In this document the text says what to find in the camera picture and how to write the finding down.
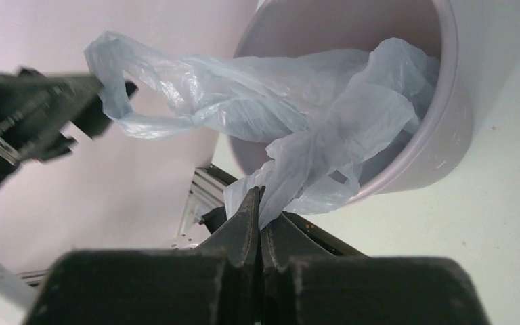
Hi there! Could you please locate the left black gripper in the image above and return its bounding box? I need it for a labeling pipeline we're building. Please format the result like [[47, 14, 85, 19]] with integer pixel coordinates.
[[0, 68, 112, 185]]

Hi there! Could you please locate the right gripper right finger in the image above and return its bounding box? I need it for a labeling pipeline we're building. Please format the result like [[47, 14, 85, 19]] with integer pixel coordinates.
[[260, 216, 489, 324]]

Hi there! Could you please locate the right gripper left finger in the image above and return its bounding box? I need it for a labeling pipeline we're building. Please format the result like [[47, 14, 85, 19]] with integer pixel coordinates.
[[24, 188, 261, 324]]

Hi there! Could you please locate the light blue plastic trash bag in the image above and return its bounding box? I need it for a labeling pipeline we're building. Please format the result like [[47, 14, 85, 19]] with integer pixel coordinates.
[[85, 32, 439, 228]]

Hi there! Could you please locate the grey cylindrical trash bin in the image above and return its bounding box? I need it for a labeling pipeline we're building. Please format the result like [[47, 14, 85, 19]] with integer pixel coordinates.
[[235, 0, 474, 202]]

